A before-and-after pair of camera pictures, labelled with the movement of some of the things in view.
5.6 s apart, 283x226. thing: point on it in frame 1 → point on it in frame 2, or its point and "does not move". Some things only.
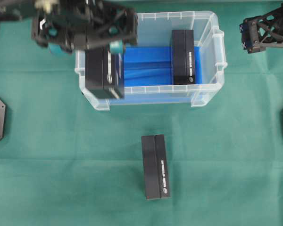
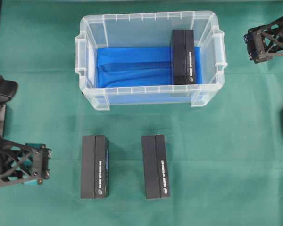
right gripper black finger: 273,29 → 274,39
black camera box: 104,73 → 95,169
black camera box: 183,69 does not move
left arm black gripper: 85,24 → 12,162
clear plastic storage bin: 178,57 does not move
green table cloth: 64,162 does not move
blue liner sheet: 148,77 does not move
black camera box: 155,166 does not move
